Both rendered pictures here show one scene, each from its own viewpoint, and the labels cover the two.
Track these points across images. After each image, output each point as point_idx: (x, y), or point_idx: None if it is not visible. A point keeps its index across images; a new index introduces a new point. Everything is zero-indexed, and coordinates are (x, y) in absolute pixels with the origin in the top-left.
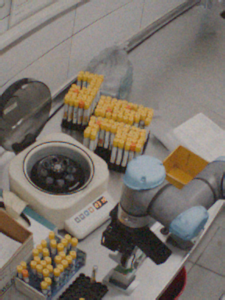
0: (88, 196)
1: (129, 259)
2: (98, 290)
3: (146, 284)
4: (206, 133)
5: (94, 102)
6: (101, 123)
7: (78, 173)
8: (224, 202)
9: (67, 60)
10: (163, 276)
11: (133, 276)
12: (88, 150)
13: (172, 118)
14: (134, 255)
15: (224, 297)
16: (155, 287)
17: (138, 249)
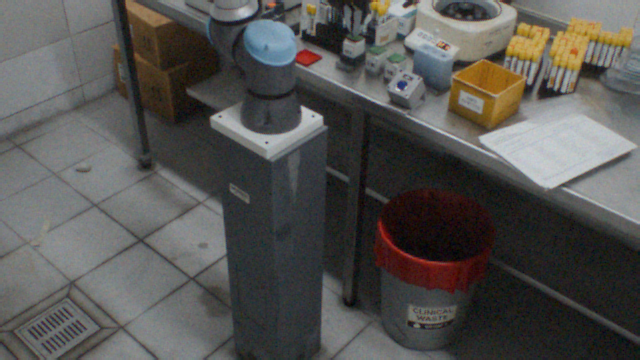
0: (439, 25)
1: (345, 6)
2: (340, 44)
3: (347, 75)
4: (588, 142)
5: (595, 54)
6: (537, 31)
7: (463, 18)
8: (464, 145)
9: (636, 7)
10: (356, 85)
11: (351, 53)
12: (495, 23)
13: (613, 124)
14: (354, 16)
15: (304, 108)
16: (341, 79)
17: (358, 14)
